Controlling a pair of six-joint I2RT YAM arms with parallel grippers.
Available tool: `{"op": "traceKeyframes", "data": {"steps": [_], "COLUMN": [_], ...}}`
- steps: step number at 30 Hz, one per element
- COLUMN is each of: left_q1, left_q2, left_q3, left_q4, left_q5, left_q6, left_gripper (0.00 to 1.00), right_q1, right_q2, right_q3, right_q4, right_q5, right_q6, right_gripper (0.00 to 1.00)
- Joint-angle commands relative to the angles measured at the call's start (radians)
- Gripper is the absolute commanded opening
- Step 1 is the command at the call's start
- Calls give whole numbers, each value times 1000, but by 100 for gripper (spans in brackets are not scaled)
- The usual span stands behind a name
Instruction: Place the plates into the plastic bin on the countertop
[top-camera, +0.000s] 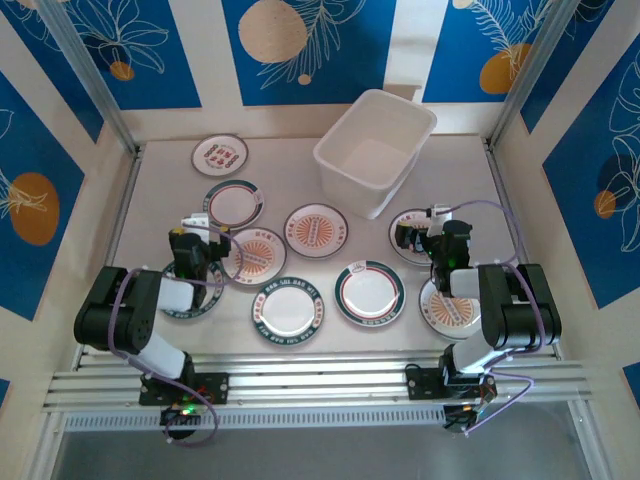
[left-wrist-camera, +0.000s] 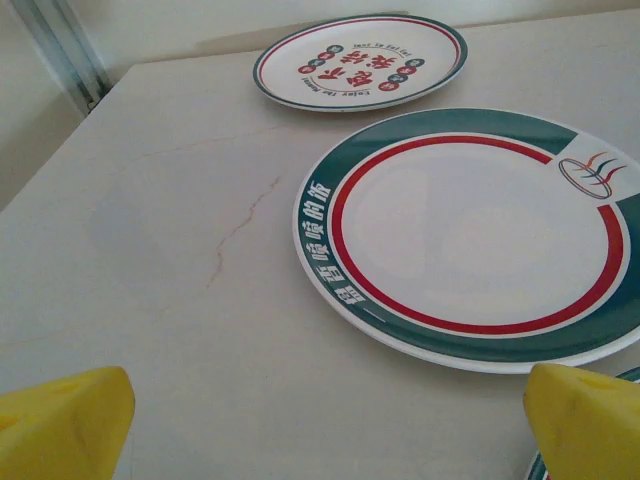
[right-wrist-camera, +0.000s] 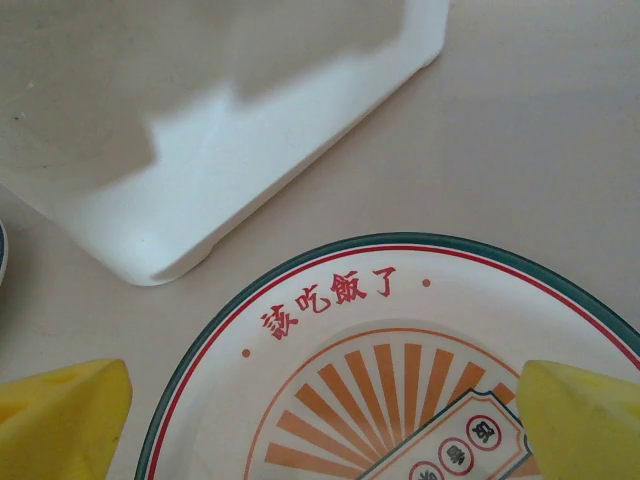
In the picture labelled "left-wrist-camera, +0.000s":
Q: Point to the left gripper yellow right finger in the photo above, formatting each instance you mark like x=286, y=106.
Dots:
x=590, y=430

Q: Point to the white plate red characters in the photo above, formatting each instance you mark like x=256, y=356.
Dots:
x=360, y=75

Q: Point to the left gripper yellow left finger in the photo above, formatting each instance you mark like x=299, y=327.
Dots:
x=60, y=430

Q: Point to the orange sunburst white plate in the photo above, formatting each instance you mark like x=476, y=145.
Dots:
x=536, y=470

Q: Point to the aluminium frame post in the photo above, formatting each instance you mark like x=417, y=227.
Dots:
x=70, y=55

